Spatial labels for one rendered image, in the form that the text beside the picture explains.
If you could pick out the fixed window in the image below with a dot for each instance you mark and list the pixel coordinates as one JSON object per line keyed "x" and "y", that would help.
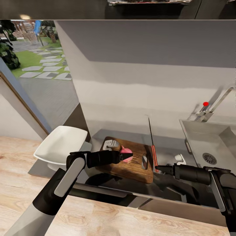
{"x": 33, "y": 65}

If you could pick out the vidalia onion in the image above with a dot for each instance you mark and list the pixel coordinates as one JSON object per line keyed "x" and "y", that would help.
{"x": 126, "y": 150}

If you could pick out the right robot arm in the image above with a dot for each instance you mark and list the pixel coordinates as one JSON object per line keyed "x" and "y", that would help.
{"x": 221, "y": 180}

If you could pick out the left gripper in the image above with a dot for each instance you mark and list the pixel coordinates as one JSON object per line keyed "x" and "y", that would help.
{"x": 108, "y": 157}

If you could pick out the bowl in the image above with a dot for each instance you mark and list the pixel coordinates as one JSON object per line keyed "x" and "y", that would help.
{"x": 59, "y": 143}

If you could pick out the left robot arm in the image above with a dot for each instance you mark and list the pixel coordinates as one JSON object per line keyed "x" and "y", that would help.
{"x": 37, "y": 218}

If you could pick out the cutting board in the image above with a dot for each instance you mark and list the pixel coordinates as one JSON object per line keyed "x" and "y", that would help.
{"x": 132, "y": 170}

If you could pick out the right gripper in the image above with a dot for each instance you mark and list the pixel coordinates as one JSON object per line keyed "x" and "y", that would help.
{"x": 184, "y": 172}

